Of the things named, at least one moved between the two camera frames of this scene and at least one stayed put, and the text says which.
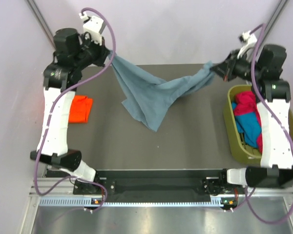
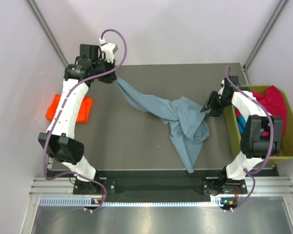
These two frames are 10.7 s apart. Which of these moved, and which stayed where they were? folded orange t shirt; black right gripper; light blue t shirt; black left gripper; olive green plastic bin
Moved: black left gripper; black right gripper; light blue t shirt
Stayed: folded orange t shirt; olive green plastic bin
